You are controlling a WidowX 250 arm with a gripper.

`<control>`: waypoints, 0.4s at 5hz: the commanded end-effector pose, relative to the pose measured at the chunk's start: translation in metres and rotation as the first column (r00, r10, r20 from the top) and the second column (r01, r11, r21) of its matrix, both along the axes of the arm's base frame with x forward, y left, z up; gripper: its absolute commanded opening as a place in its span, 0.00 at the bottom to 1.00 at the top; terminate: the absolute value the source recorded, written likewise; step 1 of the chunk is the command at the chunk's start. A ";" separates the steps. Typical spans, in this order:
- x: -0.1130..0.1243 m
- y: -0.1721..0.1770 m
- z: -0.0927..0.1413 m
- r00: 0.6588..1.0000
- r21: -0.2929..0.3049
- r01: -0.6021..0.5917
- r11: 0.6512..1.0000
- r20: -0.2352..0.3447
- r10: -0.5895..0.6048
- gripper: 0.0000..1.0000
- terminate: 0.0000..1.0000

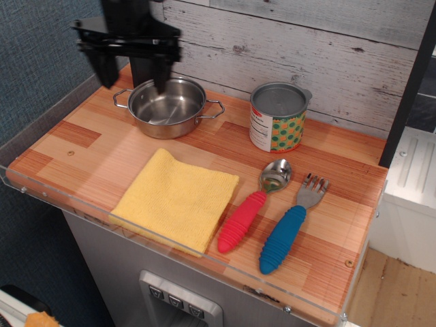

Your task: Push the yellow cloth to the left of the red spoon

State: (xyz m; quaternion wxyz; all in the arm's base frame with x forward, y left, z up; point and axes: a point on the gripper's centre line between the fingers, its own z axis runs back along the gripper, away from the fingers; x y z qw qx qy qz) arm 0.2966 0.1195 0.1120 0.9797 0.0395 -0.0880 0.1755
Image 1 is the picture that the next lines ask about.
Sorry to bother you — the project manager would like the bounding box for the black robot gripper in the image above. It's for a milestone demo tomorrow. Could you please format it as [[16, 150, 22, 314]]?
[[71, 1, 181, 94]]

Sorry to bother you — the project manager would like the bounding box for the yellow cloth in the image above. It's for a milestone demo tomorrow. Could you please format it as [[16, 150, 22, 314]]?
[[109, 149, 239, 258]]

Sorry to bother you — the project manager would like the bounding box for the small steel pot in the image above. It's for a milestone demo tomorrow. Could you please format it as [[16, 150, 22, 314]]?
[[113, 77, 225, 140]]

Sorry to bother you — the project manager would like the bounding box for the toy food can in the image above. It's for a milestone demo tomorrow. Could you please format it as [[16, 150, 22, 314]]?
[[249, 82, 312, 153]]

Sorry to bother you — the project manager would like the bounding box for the clear acrylic table guard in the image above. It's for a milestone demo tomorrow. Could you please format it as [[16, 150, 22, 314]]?
[[1, 68, 387, 326]]

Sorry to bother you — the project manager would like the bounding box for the grey toy fridge cabinet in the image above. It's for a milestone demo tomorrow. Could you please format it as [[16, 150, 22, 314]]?
[[64, 212, 310, 326]]

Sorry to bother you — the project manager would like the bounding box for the silver dispenser button panel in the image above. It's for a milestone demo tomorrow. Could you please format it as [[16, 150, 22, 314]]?
[[139, 270, 224, 326]]

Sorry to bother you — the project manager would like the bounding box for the black and white base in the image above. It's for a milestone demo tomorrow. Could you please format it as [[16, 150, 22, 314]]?
[[1, 285, 52, 326]]

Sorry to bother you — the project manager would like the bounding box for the orange object bottom corner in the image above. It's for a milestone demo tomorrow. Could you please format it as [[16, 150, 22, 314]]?
[[25, 311, 60, 327]]

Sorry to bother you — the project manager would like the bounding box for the white toy sink unit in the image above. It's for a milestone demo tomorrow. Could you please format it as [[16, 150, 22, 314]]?
[[369, 127, 435, 273]]

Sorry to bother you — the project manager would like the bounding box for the black vertical post left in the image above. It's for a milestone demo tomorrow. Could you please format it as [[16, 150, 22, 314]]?
[[129, 57, 157, 87]]

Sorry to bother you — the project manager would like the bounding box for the black vertical post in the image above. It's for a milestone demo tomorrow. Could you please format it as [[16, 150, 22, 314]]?
[[379, 2, 435, 168], [129, 57, 157, 87]]

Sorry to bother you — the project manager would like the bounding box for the red handled spoon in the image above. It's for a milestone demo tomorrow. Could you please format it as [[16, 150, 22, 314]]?
[[217, 159, 292, 253]]

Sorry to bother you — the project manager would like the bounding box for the blue handled fork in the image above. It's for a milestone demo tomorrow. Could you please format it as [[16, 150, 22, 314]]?
[[259, 174, 330, 275]]

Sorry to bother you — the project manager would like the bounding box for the black vertical post right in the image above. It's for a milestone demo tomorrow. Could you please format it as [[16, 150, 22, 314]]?
[[379, 2, 435, 168]]

